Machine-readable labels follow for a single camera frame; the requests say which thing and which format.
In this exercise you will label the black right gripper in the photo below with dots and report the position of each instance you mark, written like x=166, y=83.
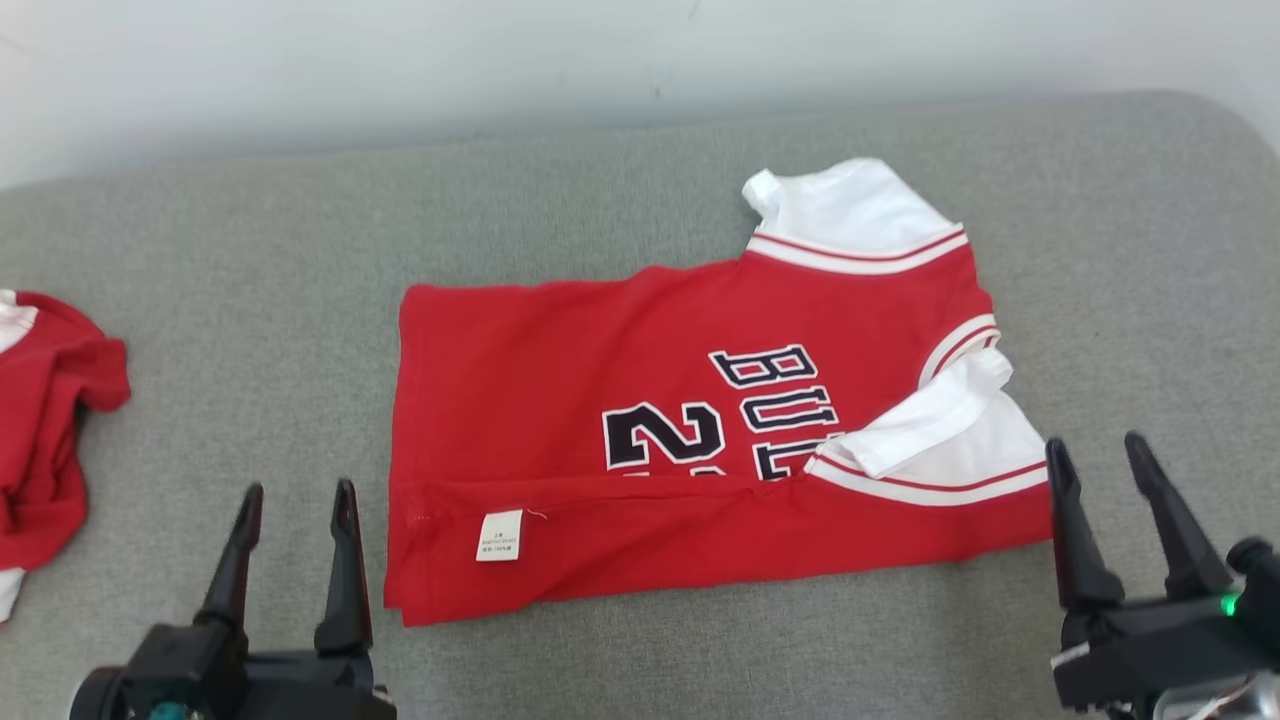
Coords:
x=1140, y=650

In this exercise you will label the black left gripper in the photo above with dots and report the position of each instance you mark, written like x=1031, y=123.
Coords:
x=260, y=690

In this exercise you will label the red shorts with white stripe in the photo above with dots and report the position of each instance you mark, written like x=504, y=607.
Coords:
x=45, y=420

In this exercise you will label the red Bulls jersey white sleeves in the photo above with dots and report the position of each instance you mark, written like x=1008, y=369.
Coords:
x=540, y=380

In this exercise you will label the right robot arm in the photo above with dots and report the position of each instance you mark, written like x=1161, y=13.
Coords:
x=1230, y=700

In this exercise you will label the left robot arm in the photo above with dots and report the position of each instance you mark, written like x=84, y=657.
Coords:
x=95, y=695

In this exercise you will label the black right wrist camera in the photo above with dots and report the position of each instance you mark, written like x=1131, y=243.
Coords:
x=1262, y=590

